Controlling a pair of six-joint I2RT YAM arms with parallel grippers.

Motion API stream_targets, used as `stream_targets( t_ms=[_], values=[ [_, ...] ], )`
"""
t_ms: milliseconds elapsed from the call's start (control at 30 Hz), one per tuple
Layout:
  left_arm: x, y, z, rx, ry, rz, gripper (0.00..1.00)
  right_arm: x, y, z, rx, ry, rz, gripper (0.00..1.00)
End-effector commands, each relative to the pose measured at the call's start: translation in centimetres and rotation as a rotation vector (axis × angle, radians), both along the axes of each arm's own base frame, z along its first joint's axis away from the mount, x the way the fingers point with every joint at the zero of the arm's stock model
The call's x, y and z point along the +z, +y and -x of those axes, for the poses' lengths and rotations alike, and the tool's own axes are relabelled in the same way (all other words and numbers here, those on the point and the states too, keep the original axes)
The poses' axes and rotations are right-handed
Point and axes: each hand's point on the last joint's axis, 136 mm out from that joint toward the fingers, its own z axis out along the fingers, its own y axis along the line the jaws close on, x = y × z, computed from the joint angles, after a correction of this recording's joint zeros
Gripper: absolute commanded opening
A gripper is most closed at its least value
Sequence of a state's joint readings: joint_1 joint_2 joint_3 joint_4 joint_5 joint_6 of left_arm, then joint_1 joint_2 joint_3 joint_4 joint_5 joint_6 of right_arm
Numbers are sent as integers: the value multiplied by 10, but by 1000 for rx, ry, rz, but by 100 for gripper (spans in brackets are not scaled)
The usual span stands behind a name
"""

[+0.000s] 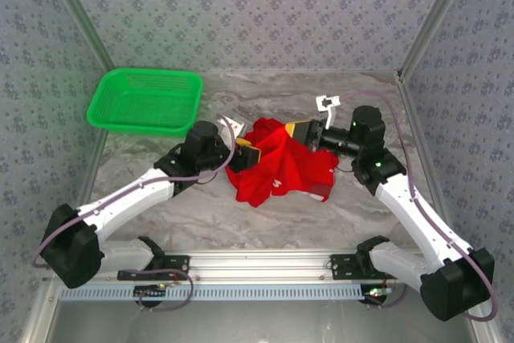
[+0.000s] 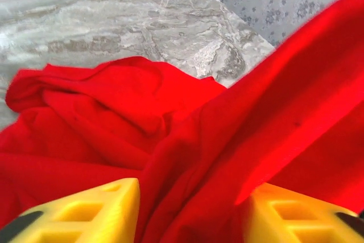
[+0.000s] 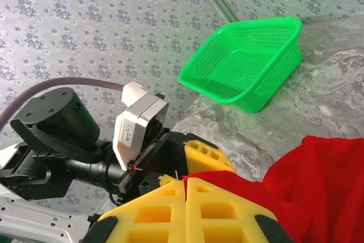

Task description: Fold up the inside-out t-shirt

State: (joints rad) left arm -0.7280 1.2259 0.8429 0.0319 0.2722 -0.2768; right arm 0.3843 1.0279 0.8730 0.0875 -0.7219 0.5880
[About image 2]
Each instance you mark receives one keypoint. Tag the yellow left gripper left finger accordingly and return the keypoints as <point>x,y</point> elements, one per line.
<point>119,197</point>

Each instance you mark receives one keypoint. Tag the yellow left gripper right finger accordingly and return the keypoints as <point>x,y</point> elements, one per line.
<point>256,226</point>

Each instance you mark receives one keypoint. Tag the red t-shirt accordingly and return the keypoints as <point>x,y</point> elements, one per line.
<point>113,112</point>

